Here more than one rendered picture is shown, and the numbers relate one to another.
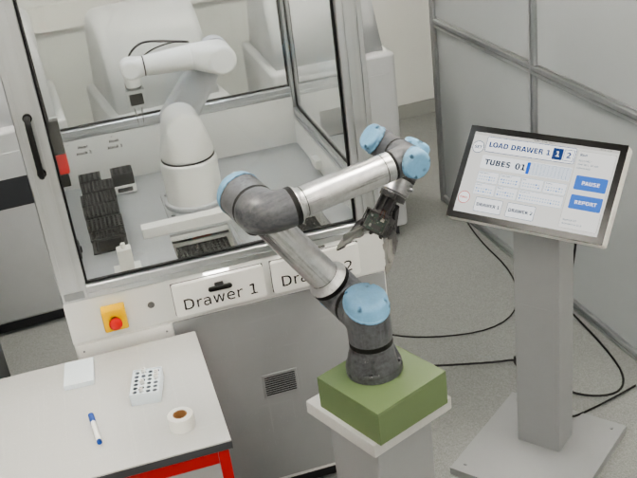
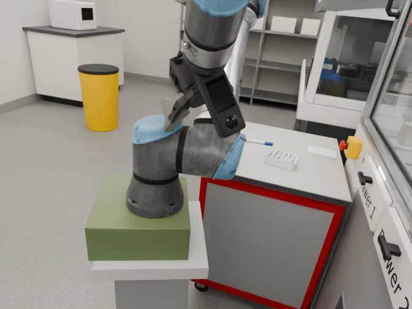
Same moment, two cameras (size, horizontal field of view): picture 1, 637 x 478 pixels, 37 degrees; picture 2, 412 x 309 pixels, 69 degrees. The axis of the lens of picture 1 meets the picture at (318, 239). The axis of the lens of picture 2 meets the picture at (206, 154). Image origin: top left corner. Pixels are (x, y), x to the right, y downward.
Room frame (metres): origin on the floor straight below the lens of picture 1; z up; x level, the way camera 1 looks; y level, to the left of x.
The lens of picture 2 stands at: (2.52, -0.62, 1.34)
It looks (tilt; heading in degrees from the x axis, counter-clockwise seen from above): 27 degrees down; 117
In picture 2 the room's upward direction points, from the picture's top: 6 degrees clockwise
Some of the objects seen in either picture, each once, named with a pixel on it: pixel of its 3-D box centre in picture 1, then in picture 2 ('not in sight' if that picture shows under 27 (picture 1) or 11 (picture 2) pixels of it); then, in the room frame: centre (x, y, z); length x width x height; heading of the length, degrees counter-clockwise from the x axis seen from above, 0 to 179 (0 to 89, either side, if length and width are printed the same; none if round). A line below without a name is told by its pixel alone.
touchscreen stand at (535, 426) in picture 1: (537, 334); not in sight; (2.69, -0.69, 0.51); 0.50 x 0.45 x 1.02; 141
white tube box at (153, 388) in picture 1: (147, 385); (282, 159); (2.28, 0.54, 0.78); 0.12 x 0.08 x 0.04; 2
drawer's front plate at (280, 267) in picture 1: (316, 267); (398, 263); (2.69, 0.02, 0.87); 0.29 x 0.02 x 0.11; 103
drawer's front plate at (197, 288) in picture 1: (219, 290); (371, 189); (2.62, 0.33, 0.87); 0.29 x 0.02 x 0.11; 103
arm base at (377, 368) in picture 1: (372, 353); (155, 184); (2.11, -0.10, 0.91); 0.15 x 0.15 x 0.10
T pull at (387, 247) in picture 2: not in sight; (390, 248); (2.66, 0.01, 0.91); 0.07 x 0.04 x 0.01; 103
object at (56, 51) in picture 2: not in sight; (81, 51); (-1.04, 2.25, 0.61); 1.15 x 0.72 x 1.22; 106
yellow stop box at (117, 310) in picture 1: (114, 318); (352, 147); (2.53, 0.65, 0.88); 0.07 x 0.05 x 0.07; 103
